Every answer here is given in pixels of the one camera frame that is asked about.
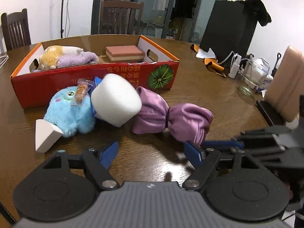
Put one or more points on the lavender fuzzy cloth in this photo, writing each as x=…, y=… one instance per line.
x=78, y=59

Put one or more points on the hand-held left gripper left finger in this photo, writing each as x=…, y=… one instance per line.
x=109, y=153

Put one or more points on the blue and white packet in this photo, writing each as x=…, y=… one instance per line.
x=97, y=80

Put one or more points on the purple satin cloth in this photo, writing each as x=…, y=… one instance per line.
x=154, y=114

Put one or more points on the white wedge sponge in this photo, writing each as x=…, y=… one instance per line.
x=46, y=135

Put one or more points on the pink and beige sponge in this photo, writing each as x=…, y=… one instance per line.
x=124, y=53

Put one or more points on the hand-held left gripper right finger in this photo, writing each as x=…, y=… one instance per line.
x=192, y=153

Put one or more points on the large white sponge block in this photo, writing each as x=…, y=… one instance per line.
x=116, y=99

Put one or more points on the clear glass cup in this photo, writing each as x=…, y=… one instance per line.
x=251, y=78

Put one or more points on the blue furry plush toy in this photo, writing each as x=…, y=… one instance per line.
x=68, y=116

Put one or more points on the red cardboard box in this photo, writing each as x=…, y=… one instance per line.
x=114, y=76

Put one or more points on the dark wooden chair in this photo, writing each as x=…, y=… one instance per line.
x=16, y=30
x=118, y=19

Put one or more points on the beige padded chair back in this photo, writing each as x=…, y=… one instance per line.
x=287, y=85

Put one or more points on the studio light on stand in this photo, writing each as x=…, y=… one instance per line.
x=63, y=9

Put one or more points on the flat black base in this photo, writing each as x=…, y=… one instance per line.
x=268, y=111

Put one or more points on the white and yellow plush toy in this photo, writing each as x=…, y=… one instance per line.
x=51, y=57

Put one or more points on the dark framed sliding glass door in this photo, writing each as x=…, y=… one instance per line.
x=156, y=7

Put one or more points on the tall black box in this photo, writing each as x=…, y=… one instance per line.
x=225, y=30

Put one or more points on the white tissue pack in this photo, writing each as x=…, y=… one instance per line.
x=267, y=82

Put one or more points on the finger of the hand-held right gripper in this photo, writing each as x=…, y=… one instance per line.
x=220, y=144
x=258, y=135

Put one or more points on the white spray bottle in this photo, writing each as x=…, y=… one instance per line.
x=235, y=67

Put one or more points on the orange snack packet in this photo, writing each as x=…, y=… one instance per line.
x=82, y=91

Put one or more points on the black garment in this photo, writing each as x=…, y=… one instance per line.
x=257, y=8

